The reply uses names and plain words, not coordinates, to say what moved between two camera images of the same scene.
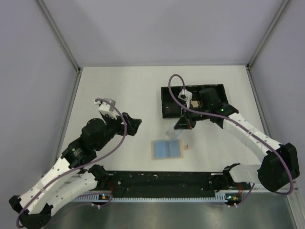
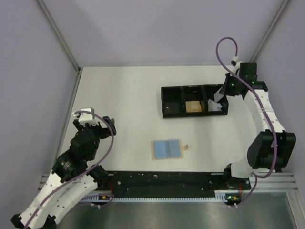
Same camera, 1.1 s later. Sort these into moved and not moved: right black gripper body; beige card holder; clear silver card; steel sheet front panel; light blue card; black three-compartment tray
Moved: right black gripper body; clear silver card
Not moved: steel sheet front panel; light blue card; black three-compartment tray; beige card holder
